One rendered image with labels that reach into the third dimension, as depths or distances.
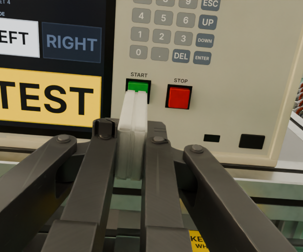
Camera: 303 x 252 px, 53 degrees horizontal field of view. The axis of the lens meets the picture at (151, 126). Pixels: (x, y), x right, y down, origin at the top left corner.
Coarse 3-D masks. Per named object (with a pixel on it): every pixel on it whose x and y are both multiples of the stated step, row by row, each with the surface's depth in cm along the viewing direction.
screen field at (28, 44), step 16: (0, 32) 26; (16, 32) 26; (32, 32) 26; (48, 32) 26; (64, 32) 26; (80, 32) 26; (96, 32) 26; (0, 48) 26; (16, 48) 26; (32, 48) 26; (48, 48) 26; (64, 48) 26; (80, 48) 26; (96, 48) 26
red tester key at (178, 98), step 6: (174, 90) 27; (180, 90) 27; (186, 90) 27; (174, 96) 27; (180, 96) 27; (186, 96) 27; (168, 102) 28; (174, 102) 28; (180, 102) 28; (186, 102) 28
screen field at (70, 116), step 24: (0, 72) 27; (24, 72) 27; (48, 72) 27; (0, 96) 28; (24, 96) 28; (48, 96) 28; (72, 96) 28; (96, 96) 28; (24, 120) 29; (48, 120) 29; (72, 120) 29
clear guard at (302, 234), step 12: (120, 216) 29; (132, 216) 29; (120, 228) 28; (132, 228) 28; (192, 228) 29; (288, 228) 30; (300, 228) 30; (120, 240) 26; (132, 240) 27; (288, 240) 28; (300, 240) 29
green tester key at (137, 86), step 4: (128, 84) 27; (132, 84) 27; (136, 84) 27; (140, 84) 27; (144, 84) 27; (128, 88) 27; (132, 88) 27; (136, 88) 27; (140, 88) 27; (144, 88) 27
